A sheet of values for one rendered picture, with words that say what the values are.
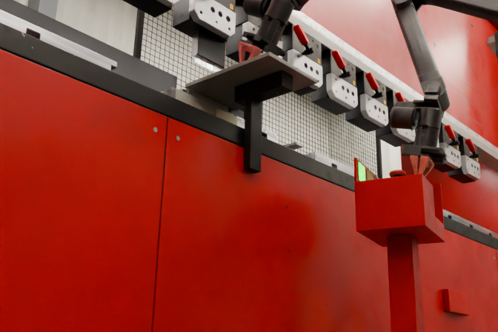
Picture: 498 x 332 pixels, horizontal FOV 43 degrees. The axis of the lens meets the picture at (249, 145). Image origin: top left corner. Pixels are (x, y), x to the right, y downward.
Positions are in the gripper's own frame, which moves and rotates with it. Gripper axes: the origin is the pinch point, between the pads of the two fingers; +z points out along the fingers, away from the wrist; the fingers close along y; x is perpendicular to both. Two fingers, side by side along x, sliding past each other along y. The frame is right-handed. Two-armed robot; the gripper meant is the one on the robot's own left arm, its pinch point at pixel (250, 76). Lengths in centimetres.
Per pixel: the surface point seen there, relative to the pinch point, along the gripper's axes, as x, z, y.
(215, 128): 9.4, 14.7, 11.2
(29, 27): -7, 12, 51
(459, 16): -59, -80, -158
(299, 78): 11.5, -3.9, -3.8
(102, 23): -542, -33, -249
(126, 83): 8.7, 13.6, 35.8
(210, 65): -16.3, 0.6, -0.6
